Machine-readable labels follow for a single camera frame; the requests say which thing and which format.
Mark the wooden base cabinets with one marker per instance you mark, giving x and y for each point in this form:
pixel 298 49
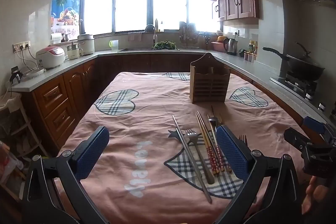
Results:
pixel 76 87

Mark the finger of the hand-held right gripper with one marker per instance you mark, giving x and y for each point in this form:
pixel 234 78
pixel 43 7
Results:
pixel 313 124
pixel 296 138

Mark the grey kitchen countertop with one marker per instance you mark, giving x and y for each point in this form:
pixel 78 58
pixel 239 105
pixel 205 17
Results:
pixel 29 83

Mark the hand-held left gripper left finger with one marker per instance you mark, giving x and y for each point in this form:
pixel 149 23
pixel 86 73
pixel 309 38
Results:
pixel 92 153

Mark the metal spoon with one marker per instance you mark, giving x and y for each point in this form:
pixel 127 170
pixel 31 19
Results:
pixel 212 123

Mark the single wall outlet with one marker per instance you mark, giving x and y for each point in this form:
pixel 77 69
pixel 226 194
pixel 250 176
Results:
pixel 235 32

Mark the white spice jars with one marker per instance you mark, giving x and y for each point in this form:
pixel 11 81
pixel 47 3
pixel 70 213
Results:
pixel 249 56

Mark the curved steel faucet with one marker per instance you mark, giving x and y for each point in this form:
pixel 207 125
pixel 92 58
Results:
pixel 154 36

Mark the metal dish rack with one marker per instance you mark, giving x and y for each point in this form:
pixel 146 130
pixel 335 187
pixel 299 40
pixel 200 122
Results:
pixel 190 35

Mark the pink basin with bowls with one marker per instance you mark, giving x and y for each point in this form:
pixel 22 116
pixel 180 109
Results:
pixel 218 44

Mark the person's right hand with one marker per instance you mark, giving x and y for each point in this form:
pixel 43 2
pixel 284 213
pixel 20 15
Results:
pixel 315 196

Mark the wall outlet strip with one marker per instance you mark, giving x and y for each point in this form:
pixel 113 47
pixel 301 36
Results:
pixel 21 47

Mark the silver fork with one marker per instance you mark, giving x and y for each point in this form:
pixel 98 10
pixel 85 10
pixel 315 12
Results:
pixel 242 139
pixel 193 138

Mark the kitchen sink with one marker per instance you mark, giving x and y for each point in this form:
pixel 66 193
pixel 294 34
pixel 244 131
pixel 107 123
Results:
pixel 136 50

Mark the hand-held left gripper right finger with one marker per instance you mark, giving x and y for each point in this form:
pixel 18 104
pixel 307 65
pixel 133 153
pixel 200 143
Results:
pixel 231 153

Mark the paper towel roll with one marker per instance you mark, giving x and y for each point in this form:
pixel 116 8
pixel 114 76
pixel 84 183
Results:
pixel 55 37

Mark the metal chopstick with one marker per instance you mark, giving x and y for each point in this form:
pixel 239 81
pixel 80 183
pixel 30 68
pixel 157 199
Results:
pixel 188 145
pixel 184 146

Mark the hanging kitchen tools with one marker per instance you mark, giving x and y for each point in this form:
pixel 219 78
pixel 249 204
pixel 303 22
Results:
pixel 206 38

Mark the green and white cup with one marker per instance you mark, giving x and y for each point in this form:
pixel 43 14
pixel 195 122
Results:
pixel 114 45

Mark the large kitchen window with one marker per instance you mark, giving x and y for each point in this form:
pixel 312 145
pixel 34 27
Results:
pixel 152 3

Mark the yellow bottle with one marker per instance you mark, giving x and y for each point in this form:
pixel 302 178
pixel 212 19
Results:
pixel 157 26

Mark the small clear bottle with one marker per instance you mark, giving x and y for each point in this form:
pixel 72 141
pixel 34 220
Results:
pixel 162 27

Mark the steel electric kettle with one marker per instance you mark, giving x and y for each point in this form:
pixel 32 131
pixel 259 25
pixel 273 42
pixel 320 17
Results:
pixel 231 47

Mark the white storage rack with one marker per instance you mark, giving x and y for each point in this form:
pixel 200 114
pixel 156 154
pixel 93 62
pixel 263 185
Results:
pixel 23 124

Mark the condiment bottles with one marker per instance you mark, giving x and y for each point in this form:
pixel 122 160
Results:
pixel 252 47

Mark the black clamp stand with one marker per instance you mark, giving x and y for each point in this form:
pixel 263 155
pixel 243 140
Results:
pixel 15 74

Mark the white and pink rice cooker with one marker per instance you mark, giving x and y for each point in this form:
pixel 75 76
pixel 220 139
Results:
pixel 50 57

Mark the pink tablecloth with plaid hearts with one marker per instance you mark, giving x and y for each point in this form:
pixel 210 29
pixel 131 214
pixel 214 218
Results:
pixel 147 121

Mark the white round plate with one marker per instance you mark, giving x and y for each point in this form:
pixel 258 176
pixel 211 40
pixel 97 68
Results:
pixel 34 73

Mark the large white cooker pot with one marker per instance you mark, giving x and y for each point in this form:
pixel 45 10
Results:
pixel 86 45

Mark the blue beach wall poster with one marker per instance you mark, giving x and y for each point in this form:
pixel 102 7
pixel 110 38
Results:
pixel 67 3

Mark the black wok with lid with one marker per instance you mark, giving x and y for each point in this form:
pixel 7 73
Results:
pixel 304 66

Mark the green leafy vegetables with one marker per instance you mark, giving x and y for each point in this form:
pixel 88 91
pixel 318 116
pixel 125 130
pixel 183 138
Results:
pixel 164 45

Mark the wooden utensil holder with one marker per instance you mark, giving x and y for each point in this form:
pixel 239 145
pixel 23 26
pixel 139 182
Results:
pixel 210 87

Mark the pink dish cloth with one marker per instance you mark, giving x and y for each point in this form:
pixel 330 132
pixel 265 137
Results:
pixel 134 36

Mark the gas stove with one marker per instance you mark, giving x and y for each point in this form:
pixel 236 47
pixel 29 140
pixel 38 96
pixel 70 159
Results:
pixel 296 85

